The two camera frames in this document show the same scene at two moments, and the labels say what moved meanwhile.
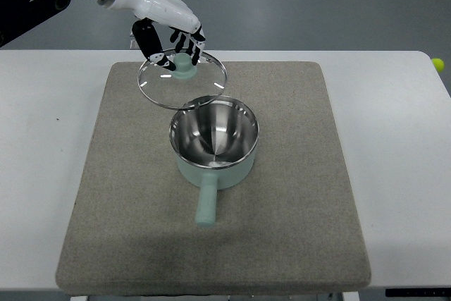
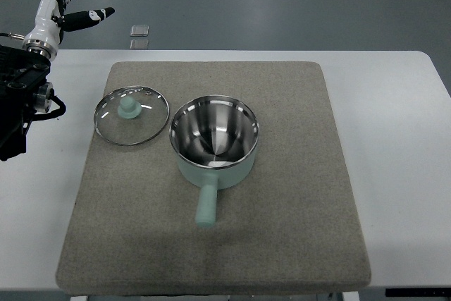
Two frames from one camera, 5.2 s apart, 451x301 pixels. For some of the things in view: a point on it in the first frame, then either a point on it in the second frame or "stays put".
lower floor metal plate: x=134 y=45 stays put
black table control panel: x=418 y=292 stays put
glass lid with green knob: x=187 y=87 → x=130 y=115
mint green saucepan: x=213 y=139 stays put
